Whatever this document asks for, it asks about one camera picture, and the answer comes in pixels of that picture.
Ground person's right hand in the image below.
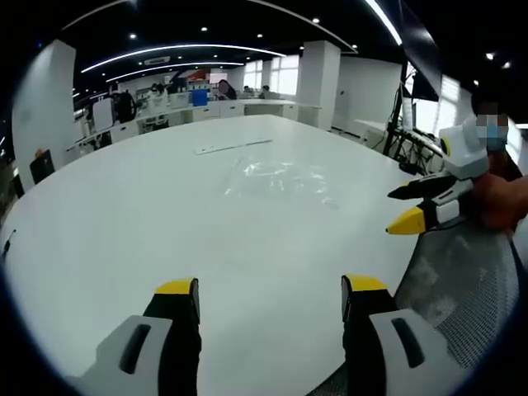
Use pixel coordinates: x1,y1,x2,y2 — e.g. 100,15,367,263
461,172,528,231

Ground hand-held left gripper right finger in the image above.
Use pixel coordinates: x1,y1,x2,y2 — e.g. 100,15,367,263
341,274,467,396

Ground long white strip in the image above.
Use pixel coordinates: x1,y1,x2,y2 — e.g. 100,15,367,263
194,139,274,156

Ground grey mesh chair back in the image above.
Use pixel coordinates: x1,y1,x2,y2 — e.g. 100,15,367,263
394,218,521,369

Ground black softbox panel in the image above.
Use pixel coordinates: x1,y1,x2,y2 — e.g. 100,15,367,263
400,16,443,101

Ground thin black cable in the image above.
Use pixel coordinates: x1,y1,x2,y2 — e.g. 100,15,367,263
0,229,18,257

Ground curved ceiling light strip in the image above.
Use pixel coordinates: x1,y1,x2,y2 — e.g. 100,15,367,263
80,43,288,74

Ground white chair back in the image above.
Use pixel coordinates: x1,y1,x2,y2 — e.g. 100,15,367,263
92,98,115,134

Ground black backpack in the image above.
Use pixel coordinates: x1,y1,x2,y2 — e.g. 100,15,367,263
112,91,138,124

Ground row of white office desks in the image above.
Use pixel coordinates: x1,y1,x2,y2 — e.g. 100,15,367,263
73,98,323,149

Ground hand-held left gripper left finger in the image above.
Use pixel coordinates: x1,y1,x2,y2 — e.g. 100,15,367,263
65,276,203,396

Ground bundle of black cables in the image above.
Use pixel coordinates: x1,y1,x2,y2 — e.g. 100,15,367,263
394,126,446,174

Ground clear food packaging bag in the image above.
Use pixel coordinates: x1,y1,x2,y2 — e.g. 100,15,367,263
243,162,328,187
222,158,340,210

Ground black light stand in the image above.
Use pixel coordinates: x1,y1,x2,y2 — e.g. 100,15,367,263
382,61,418,158

